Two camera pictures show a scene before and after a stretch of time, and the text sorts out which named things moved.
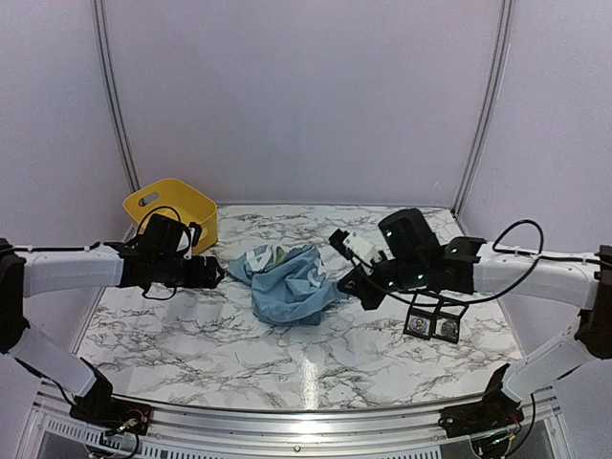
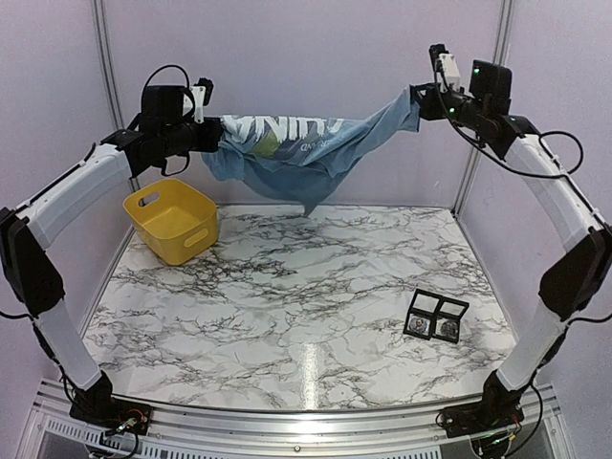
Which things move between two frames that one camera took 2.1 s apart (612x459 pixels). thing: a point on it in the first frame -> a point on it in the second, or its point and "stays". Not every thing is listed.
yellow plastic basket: (173, 197) stays
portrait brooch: (418, 325) stays
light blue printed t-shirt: (289, 286) -> (303, 159)
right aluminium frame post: (491, 101) stays
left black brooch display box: (422, 315) stays
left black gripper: (208, 280) -> (213, 129)
